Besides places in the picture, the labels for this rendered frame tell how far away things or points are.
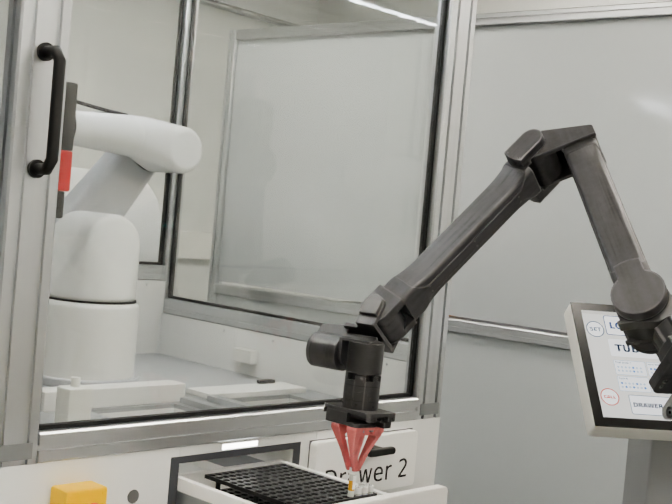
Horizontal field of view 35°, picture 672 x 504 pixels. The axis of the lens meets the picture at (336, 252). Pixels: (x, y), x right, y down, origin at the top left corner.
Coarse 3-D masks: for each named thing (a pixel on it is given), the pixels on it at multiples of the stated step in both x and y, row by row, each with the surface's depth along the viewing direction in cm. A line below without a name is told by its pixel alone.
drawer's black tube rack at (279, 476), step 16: (224, 480) 175; (240, 480) 175; (256, 480) 176; (272, 480) 177; (288, 480) 178; (304, 480) 179; (320, 480) 180; (336, 480) 180; (240, 496) 177; (256, 496) 168; (272, 496) 167; (288, 496) 167; (304, 496) 169; (320, 496) 169
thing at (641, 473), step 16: (640, 448) 240; (656, 448) 235; (640, 464) 239; (656, 464) 235; (624, 480) 247; (640, 480) 238; (656, 480) 235; (624, 496) 245; (640, 496) 238; (656, 496) 235
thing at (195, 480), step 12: (216, 468) 184; (228, 468) 185; (240, 468) 187; (300, 468) 190; (180, 480) 175; (192, 480) 174; (204, 480) 181; (180, 492) 174; (192, 492) 173; (204, 492) 171; (216, 492) 169; (384, 492) 178
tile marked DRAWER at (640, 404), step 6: (630, 396) 227; (636, 396) 227; (642, 396) 227; (648, 396) 228; (654, 396) 228; (660, 396) 228; (630, 402) 226; (636, 402) 226; (642, 402) 226; (648, 402) 227; (654, 402) 227; (660, 402) 227; (636, 408) 225; (642, 408) 225; (648, 408) 226; (654, 408) 226; (660, 408) 226; (636, 414) 224; (642, 414) 224; (648, 414) 225; (654, 414) 225; (660, 414) 225
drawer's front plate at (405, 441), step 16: (384, 432) 211; (400, 432) 212; (416, 432) 216; (320, 448) 196; (336, 448) 199; (400, 448) 213; (416, 448) 216; (320, 464) 196; (336, 464) 200; (368, 464) 206; (384, 464) 210; (400, 464) 213; (384, 480) 210; (400, 480) 213
